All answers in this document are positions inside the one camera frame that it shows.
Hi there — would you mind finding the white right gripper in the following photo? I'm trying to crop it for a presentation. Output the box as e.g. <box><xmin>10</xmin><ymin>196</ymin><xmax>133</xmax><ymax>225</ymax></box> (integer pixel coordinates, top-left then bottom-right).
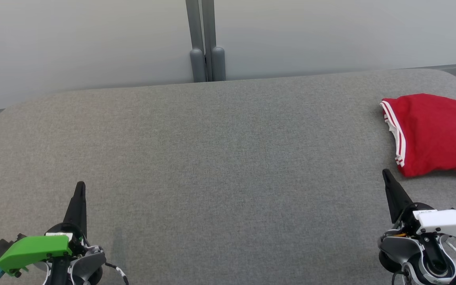
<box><xmin>382</xmin><ymin>169</ymin><xmax>456</xmax><ymax>238</ymax></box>

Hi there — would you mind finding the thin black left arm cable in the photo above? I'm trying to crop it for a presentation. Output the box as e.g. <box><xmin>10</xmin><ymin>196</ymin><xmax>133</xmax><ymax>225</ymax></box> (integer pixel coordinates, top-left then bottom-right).
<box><xmin>103</xmin><ymin>261</ymin><xmax>129</xmax><ymax>285</ymax></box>

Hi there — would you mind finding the grey metal partition post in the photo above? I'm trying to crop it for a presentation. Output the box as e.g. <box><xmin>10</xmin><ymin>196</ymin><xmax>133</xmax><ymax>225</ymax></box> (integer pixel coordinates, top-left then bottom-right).
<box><xmin>186</xmin><ymin>0</ymin><xmax>207</xmax><ymax>83</ymax></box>
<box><xmin>201</xmin><ymin>0</ymin><xmax>226</xmax><ymax>82</ymax></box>

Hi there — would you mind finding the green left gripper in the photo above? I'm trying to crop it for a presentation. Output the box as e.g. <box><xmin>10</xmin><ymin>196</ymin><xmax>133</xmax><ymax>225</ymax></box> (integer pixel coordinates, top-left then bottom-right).
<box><xmin>0</xmin><ymin>181</ymin><xmax>87</xmax><ymax>277</ymax></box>

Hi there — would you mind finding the red number 23 jersey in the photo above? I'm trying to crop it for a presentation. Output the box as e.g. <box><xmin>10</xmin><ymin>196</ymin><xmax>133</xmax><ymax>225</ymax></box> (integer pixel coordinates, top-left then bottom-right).
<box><xmin>380</xmin><ymin>94</ymin><xmax>456</xmax><ymax>177</ymax></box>

